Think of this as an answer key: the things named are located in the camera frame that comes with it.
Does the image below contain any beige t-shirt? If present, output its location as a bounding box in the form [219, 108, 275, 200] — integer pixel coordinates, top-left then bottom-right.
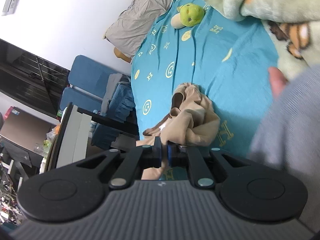
[136, 83, 220, 180]

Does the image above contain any grey sleeve forearm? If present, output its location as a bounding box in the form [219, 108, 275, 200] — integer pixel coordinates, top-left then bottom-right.
[248, 66, 319, 232]

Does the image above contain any person's right hand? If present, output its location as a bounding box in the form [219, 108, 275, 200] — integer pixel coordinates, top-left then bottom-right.
[268, 67, 287, 98]

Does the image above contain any grey desk with black legs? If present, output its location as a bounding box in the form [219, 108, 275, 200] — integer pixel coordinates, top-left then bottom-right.
[40, 102, 139, 173]

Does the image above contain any brown cardboard box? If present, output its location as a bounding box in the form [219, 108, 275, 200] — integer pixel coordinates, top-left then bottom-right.
[1, 107, 55, 152]

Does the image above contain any blue chair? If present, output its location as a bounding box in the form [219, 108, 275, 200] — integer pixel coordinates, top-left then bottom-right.
[60, 55, 138, 151]

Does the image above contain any turquoise patterned bed sheet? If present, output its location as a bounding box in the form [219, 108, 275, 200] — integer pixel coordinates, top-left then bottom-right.
[131, 0, 279, 181]

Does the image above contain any grey pillow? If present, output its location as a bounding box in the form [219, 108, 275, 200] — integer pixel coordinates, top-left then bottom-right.
[103, 0, 177, 58]

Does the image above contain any green fleece blanket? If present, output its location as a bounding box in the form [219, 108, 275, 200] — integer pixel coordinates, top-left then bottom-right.
[204, 0, 320, 80]

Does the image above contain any green plush toy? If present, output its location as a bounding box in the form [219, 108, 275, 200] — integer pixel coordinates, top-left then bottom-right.
[170, 3, 205, 29]

